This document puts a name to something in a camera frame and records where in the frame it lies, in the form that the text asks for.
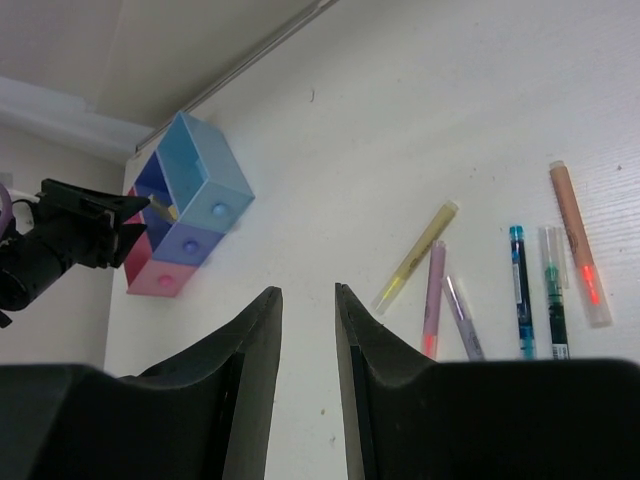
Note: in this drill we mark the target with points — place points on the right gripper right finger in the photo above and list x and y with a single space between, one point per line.
406 416

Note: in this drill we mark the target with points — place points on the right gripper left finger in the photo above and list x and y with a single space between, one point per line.
203 413

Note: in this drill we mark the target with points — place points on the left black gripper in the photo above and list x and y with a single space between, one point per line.
45 236

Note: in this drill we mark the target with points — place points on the purple highlighter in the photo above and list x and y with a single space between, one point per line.
463 319

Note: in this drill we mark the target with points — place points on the pink highlighter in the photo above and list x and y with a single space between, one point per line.
433 300

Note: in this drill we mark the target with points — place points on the tan eraser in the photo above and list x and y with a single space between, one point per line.
167 212

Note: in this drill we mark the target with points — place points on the dark blue container bin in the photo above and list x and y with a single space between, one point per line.
176 242

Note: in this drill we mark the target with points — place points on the pink container bin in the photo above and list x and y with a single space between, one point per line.
146 276

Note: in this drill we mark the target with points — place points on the light blue container bin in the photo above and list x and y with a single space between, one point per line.
205 182

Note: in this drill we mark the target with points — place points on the orange highlighter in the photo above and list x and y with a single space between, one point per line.
592 292

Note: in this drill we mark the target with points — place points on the blue gel pen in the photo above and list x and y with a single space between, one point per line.
522 293

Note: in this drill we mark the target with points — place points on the green gel pen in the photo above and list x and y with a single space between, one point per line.
556 280

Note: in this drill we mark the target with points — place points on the right aluminium rail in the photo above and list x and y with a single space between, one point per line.
198 47

